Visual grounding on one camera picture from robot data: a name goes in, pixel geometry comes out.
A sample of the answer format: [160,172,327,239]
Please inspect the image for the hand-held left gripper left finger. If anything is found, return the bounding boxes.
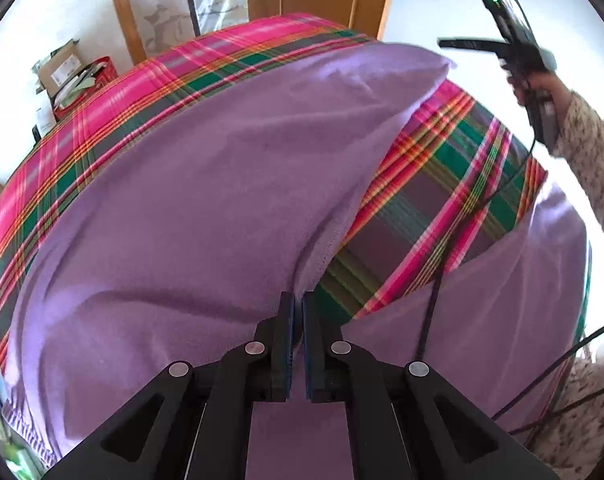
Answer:
[44,291,295,480]

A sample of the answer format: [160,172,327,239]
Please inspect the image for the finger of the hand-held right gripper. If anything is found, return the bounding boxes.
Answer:
[438,36,503,54]

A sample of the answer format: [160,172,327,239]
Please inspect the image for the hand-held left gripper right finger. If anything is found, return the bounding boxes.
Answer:
[302,291,558,480]

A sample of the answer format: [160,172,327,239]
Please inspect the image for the purple fleece pants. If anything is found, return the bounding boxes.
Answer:
[4,42,590,480]

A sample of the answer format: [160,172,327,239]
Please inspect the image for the person's right hand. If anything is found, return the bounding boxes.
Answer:
[507,71,570,112]

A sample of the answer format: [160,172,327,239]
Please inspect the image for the pink plaid bed sheet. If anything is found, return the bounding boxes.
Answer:
[0,12,593,376]

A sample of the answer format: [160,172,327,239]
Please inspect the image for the person's floral garment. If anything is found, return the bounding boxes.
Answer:
[527,335,604,476]

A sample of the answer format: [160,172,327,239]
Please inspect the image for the green white tissue pack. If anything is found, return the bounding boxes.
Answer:
[0,390,38,476]

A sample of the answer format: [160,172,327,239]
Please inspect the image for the red basket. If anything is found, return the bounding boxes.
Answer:
[52,57,118,121]

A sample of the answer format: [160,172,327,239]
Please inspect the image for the small white bottle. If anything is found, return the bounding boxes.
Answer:
[32,105,55,138]

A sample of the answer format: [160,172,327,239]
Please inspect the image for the cardboard box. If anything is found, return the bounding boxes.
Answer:
[32,39,83,98]

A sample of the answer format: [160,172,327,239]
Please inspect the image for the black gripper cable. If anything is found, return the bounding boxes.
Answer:
[416,127,538,361]

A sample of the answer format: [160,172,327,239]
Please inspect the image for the wooden door frame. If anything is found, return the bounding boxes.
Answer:
[104,0,149,66]

